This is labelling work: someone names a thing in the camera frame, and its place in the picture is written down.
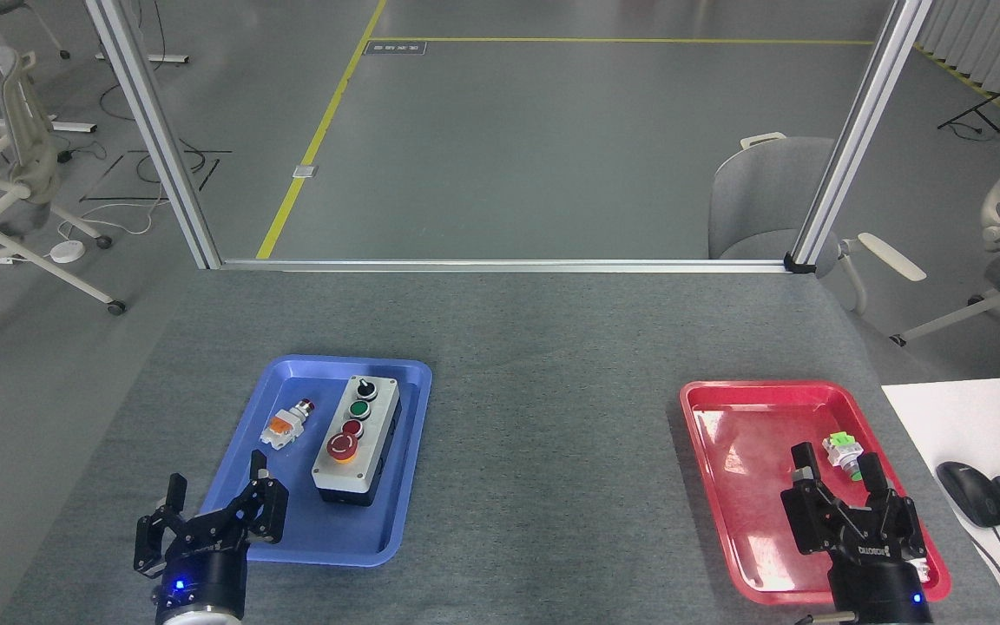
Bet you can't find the grey fabric chair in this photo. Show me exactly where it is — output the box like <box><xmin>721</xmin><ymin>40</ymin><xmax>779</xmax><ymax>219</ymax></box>
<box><xmin>708</xmin><ymin>131</ymin><xmax>928</xmax><ymax>315</ymax></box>

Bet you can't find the white floor cable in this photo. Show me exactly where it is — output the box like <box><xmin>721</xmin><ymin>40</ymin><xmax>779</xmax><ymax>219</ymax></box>
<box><xmin>57</xmin><ymin>198</ymin><xmax>173</xmax><ymax>240</ymax></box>

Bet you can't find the white desk foot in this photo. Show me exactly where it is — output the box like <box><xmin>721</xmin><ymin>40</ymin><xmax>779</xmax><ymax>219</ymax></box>
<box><xmin>94</xmin><ymin>0</ymin><xmax>190</xmax><ymax>66</ymax></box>

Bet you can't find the white side desk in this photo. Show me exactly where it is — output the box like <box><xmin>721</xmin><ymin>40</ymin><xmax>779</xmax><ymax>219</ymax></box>
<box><xmin>880</xmin><ymin>375</ymin><xmax>1000</xmax><ymax>625</ymax></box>

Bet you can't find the grey control box with buttons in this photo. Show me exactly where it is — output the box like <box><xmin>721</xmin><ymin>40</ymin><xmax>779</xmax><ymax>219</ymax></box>
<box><xmin>310</xmin><ymin>375</ymin><xmax>402</xmax><ymax>509</ymax></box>

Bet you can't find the black floor cable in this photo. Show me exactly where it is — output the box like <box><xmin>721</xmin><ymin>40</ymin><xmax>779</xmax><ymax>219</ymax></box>
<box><xmin>99</xmin><ymin>82</ymin><xmax>234</xmax><ymax>202</ymax></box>

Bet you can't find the white mesh office chair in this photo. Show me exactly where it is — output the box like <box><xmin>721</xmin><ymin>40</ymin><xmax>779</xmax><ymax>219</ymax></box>
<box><xmin>0</xmin><ymin>48</ymin><xmax>128</xmax><ymax>361</ymax></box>

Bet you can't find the white ribbed curtain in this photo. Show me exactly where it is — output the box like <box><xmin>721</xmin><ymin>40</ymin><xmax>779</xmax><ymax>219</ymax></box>
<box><xmin>911</xmin><ymin>0</ymin><xmax>1000</xmax><ymax>98</ymax></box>

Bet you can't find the silver aluminium rail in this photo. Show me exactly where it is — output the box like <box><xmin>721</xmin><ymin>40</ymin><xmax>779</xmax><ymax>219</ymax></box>
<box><xmin>219</xmin><ymin>257</ymin><xmax>793</xmax><ymax>274</ymax></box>

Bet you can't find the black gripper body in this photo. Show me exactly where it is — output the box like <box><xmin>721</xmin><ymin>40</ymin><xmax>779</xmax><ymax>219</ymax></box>
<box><xmin>151</xmin><ymin>531</ymin><xmax>251</xmax><ymax>619</ymax></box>
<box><xmin>828</xmin><ymin>538</ymin><xmax>934</xmax><ymax>625</ymax></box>

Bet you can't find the red plastic tray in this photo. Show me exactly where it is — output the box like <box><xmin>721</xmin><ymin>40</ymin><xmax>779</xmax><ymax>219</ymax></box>
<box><xmin>679</xmin><ymin>379</ymin><xmax>953</xmax><ymax>606</ymax></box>

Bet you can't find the red push button switch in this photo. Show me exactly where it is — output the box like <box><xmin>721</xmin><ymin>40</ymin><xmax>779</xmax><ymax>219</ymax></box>
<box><xmin>259</xmin><ymin>399</ymin><xmax>318</xmax><ymax>451</ymax></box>

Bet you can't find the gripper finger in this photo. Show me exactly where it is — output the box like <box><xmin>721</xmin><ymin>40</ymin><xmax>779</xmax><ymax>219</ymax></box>
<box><xmin>134</xmin><ymin>473</ymin><xmax>189</xmax><ymax>579</ymax></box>
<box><xmin>859</xmin><ymin>452</ymin><xmax>927</xmax><ymax>557</ymax></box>
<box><xmin>192</xmin><ymin>450</ymin><xmax>291</xmax><ymax>548</ymax></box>
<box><xmin>780</xmin><ymin>442</ymin><xmax>858</xmax><ymax>557</ymax></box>

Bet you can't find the green push button switch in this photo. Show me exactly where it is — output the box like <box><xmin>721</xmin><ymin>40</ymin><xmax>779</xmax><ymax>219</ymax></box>
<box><xmin>821</xmin><ymin>431</ymin><xmax>865</xmax><ymax>481</ymax></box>

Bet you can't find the silver aluminium post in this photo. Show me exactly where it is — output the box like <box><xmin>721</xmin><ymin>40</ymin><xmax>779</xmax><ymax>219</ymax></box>
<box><xmin>784</xmin><ymin>0</ymin><xmax>935</xmax><ymax>275</ymax></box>
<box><xmin>83</xmin><ymin>0</ymin><xmax>223</xmax><ymax>270</ymax></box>

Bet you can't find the black computer mouse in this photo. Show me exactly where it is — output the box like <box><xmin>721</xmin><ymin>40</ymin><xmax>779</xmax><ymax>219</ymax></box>
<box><xmin>936</xmin><ymin>460</ymin><xmax>1000</xmax><ymax>529</ymax></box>

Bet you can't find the blue plastic tray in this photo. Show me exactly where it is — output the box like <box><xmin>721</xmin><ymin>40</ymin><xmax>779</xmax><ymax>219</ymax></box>
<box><xmin>190</xmin><ymin>354</ymin><xmax>433</xmax><ymax>569</ymax></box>

